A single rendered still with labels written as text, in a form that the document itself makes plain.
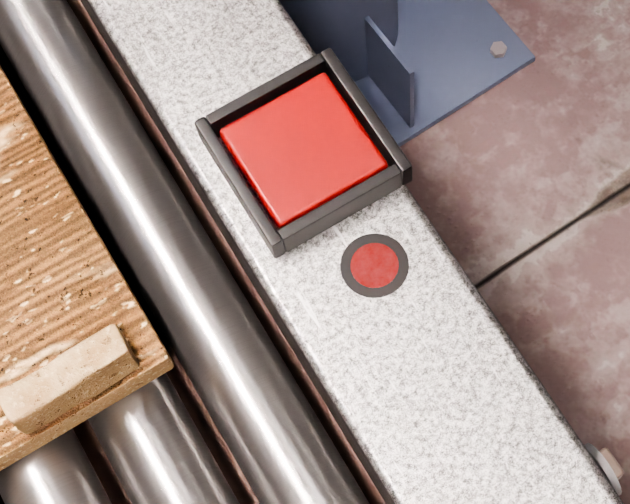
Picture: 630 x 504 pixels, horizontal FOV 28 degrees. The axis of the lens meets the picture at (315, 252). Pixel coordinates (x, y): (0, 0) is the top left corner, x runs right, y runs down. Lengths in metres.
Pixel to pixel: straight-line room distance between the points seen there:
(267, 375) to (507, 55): 1.15
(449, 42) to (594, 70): 0.19
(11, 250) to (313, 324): 0.14
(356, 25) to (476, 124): 0.22
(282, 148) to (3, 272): 0.14
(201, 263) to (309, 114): 0.09
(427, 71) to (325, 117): 1.07
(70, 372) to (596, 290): 1.10
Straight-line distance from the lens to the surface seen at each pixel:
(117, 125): 0.63
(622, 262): 1.58
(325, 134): 0.60
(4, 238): 0.60
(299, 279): 0.58
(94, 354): 0.54
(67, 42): 0.66
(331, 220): 0.58
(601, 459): 0.64
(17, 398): 0.54
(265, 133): 0.60
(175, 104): 0.63
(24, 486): 0.58
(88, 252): 0.58
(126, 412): 0.57
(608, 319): 1.56
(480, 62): 1.67
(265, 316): 0.62
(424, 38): 1.69
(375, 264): 0.58
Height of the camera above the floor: 1.46
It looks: 68 degrees down
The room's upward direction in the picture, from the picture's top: 12 degrees counter-clockwise
